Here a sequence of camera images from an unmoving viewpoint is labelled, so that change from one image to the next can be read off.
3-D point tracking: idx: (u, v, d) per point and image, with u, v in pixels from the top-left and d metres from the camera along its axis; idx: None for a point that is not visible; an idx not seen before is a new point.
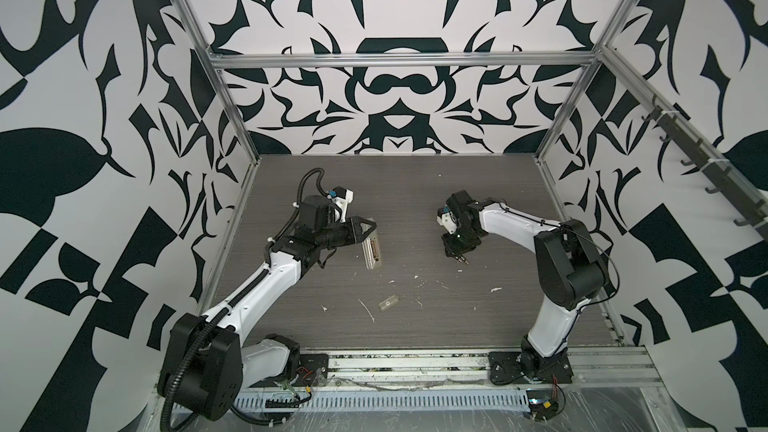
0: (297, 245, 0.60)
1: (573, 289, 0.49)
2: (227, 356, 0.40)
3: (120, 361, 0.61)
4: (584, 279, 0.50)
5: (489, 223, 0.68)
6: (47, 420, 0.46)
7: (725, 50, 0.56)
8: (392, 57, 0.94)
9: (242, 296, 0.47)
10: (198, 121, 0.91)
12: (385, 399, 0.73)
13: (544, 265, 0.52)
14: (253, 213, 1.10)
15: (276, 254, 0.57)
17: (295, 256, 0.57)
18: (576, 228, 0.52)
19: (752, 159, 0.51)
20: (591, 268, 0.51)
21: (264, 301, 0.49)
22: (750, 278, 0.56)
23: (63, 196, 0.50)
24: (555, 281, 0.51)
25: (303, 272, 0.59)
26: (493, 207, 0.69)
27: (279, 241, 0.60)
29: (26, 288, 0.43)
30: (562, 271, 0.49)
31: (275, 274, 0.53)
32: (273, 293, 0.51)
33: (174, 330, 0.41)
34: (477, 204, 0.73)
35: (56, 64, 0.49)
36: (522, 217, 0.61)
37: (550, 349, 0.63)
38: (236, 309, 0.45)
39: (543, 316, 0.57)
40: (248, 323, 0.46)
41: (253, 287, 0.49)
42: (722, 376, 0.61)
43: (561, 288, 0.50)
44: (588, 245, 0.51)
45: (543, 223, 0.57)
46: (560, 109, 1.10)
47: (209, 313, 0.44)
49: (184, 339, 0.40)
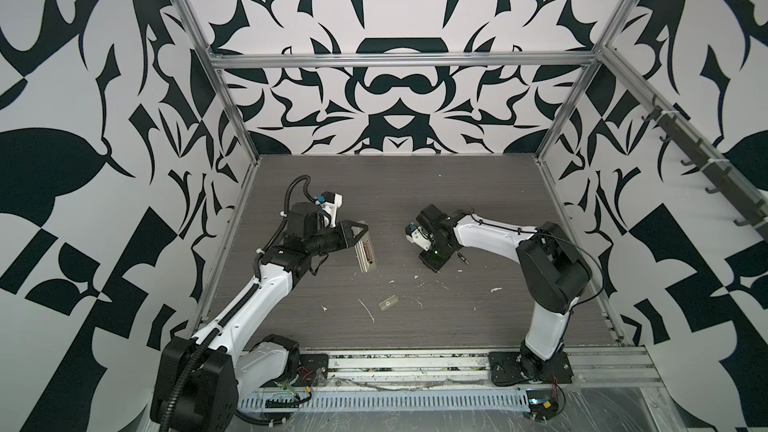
0: (287, 255, 0.59)
1: (563, 293, 0.48)
2: (220, 378, 0.39)
3: (121, 362, 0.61)
4: (571, 280, 0.50)
5: (465, 237, 0.66)
6: (47, 421, 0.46)
7: (725, 50, 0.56)
8: (392, 57, 0.94)
9: (233, 314, 0.46)
10: (198, 121, 0.91)
12: (384, 399, 0.73)
13: (532, 277, 0.51)
14: (253, 214, 1.10)
15: (267, 266, 0.56)
17: (286, 267, 0.56)
18: (551, 229, 0.53)
19: (752, 159, 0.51)
20: (576, 266, 0.51)
21: (256, 316, 0.48)
22: (750, 278, 0.56)
23: (63, 196, 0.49)
24: (545, 289, 0.50)
25: (295, 283, 0.59)
26: (467, 221, 0.68)
27: (268, 253, 0.59)
29: (26, 287, 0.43)
30: (551, 280, 0.49)
31: (266, 287, 0.52)
32: (264, 308, 0.50)
33: (164, 355, 0.40)
34: (451, 219, 0.71)
35: (56, 65, 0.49)
36: (498, 228, 0.60)
37: (549, 352, 0.62)
38: (227, 328, 0.44)
39: (538, 320, 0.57)
40: (242, 343, 0.46)
41: (244, 303, 0.48)
42: (722, 376, 0.61)
43: (553, 296, 0.49)
44: (566, 245, 0.51)
45: (520, 231, 0.57)
46: (559, 110, 1.11)
47: (199, 335, 0.43)
49: (176, 363, 0.39)
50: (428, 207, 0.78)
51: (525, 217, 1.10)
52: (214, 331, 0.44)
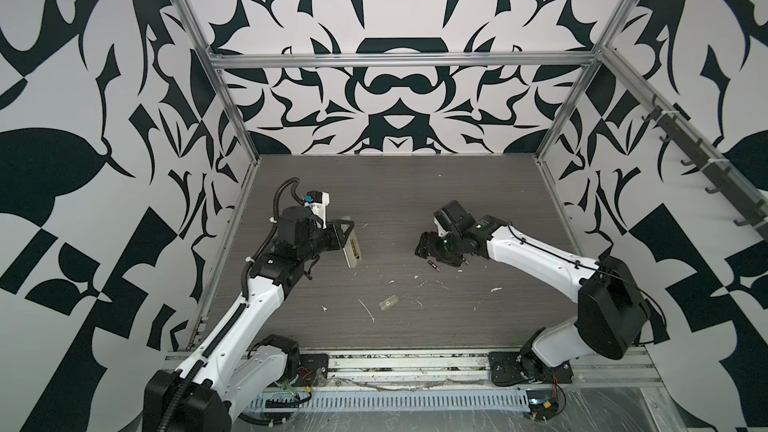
0: (278, 264, 0.56)
1: (623, 340, 0.43)
2: (206, 415, 0.37)
3: (121, 363, 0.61)
4: (630, 325, 0.43)
5: (500, 253, 0.58)
6: (47, 421, 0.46)
7: (725, 50, 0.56)
8: (392, 57, 0.94)
9: (220, 338, 0.45)
10: (198, 121, 0.91)
12: (384, 399, 0.73)
13: (588, 317, 0.45)
14: (253, 213, 1.10)
15: (254, 281, 0.53)
17: (275, 281, 0.53)
18: (615, 267, 0.46)
19: (753, 159, 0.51)
20: (637, 311, 0.46)
21: (246, 339, 0.47)
22: (750, 278, 0.56)
23: (63, 196, 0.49)
24: (604, 333, 0.44)
25: (287, 293, 0.56)
26: (505, 235, 0.59)
27: (257, 262, 0.56)
29: (26, 287, 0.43)
30: (612, 323, 0.42)
31: (254, 306, 0.49)
32: (255, 327, 0.49)
33: (147, 390, 0.38)
34: (482, 229, 0.62)
35: (56, 64, 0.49)
36: (549, 255, 0.52)
37: (557, 360, 0.61)
38: (212, 359, 0.42)
39: (557, 338, 0.59)
40: (229, 372, 0.44)
41: (230, 326, 0.46)
42: (722, 376, 0.61)
43: (612, 340, 0.44)
44: (630, 286, 0.44)
45: (578, 265, 0.49)
46: (559, 110, 1.11)
47: (182, 368, 0.41)
49: (158, 399, 0.38)
50: (452, 206, 0.67)
51: (525, 218, 1.10)
52: (198, 363, 0.42)
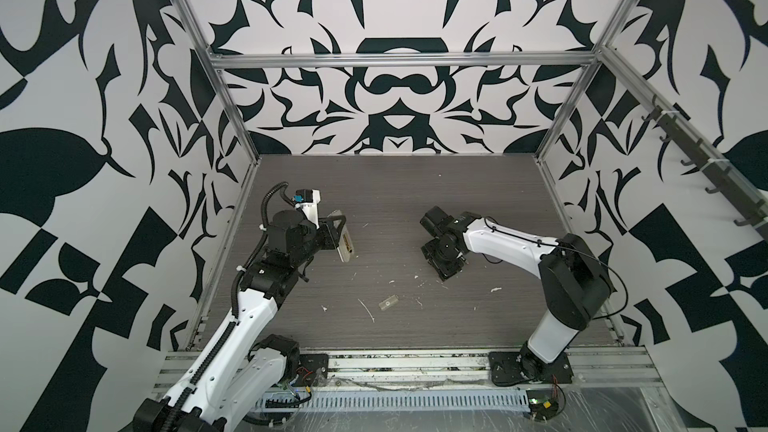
0: (270, 275, 0.54)
1: (585, 310, 0.46)
2: None
3: (121, 363, 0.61)
4: (594, 296, 0.48)
5: (475, 244, 0.63)
6: (48, 420, 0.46)
7: (725, 50, 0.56)
8: (392, 57, 0.94)
9: (210, 361, 0.43)
10: (198, 121, 0.91)
12: (385, 399, 0.73)
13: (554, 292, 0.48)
14: (253, 213, 1.10)
15: (244, 294, 0.51)
17: (267, 294, 0.51)
18: (575, 243, 0.50)
19: (752, 160, 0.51)
20: (600, 281, 0.48)
21: (237, 357, 0.46)
22: (750, 278, 0.56)
23: (62, 197, 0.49)
24: (567, 304, 0.47)
25: (280, 304, 0.54)
26: (479, 226, 0.63)
27: (248, 272, 0.54)
29: (26, 288, 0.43)
30: (572, 294, 0.46)
31: (245, 323, 0.48)
32: (249, 341, 0.48)
33: (137, 418, 0.38)
34: (459, 223, 0.67)
35: (56, 66, 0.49)
36: (513, 237, 0.57)
37: (552, 356, 0.62)
38: (200, 384, 0.41)
39: (547, 329, 0.59)
40: (221, 394, 0.43)
41: (220, 346, 0.45)
42: (722, 376, 0.61)
43: (575, 310, 0.47)
44: (590, 259, 0.48)
45: (540, 243, 0.53)
46: (559, 110, 1.11)
47: (170, 395, 0.40)
49: (148, 427, 0.37)
50: (432, 211, 0.73)
51: (526, 218, 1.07)
52: (187, 391, 0.40)
